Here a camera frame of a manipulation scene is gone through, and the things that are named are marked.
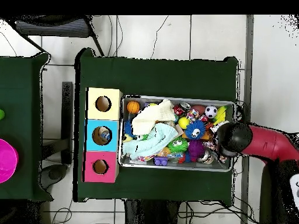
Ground cream waffle cloth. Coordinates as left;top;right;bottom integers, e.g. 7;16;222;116
131;99;177;136

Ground crushed clear plastic bottle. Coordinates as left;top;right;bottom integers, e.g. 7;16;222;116
98;128;112;144

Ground grey crushed bottle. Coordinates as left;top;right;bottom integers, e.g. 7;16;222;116
209;120;231;134

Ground wooden box with three holes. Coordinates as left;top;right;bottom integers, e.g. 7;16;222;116
81;87;124;184

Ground shallow silver mesh bin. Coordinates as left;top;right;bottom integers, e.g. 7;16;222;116
117;94;237;173

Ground mint green waffle cloth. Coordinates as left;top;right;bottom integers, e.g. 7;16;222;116
121;122;179;160

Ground blue spiky toy big eyes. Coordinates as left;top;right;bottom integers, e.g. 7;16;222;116
123;118;137;138

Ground small orange basketball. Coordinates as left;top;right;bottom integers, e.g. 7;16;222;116
126;100;141;114

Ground green spiky toy with eyes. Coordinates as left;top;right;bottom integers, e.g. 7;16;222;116
167;136;189;153

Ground dark green table cloth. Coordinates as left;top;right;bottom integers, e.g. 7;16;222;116
0;52;53;202
73;47;240;203

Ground blue spiky toy small eyes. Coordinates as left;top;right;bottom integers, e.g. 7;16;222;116
184;119;206;141

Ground purple knobbly toy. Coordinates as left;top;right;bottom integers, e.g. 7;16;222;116
187;139;206;163

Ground small soccer ball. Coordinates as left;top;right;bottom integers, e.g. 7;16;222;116
204;105;218;119

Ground black flat panel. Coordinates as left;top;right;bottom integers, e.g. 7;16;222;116
61;81;74;165

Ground grey oval stand base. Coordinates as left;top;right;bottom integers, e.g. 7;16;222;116
40;163;69;190

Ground black chair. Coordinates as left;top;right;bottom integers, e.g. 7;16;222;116
4;15;106;57

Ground pink round bowl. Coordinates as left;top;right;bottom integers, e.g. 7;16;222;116
0;138;19;184

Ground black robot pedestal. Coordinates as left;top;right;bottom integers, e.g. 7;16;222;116
124;199;182;224

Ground grey floor cable cover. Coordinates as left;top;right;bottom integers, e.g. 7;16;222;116
240;15;255;224

